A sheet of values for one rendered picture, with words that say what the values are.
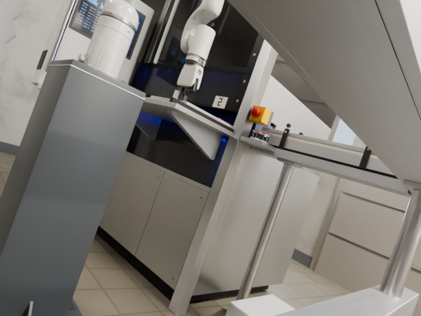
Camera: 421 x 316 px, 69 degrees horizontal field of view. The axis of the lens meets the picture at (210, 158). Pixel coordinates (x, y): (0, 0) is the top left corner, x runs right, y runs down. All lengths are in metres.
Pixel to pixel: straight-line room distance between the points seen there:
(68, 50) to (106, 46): 0.97
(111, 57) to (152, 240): 0.99
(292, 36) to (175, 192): 1.39
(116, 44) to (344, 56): 0.88
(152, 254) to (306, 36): 1.52
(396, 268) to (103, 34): 1.07
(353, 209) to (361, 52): 3.24
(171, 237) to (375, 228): 2.29
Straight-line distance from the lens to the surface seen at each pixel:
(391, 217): 3.39
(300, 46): 0.31
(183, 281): 1.55
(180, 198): 1.59
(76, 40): 2.07
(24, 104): 4.38
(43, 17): 4.46
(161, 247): 1.66
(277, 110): 1.65
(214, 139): 1.46
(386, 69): 0.32
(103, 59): 1.09
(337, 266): 3.54
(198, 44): 1.34
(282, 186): 1.43
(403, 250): 0.95
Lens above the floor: 0.71
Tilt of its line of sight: 1 degrees up
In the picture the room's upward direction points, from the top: 20 degrees clockwise
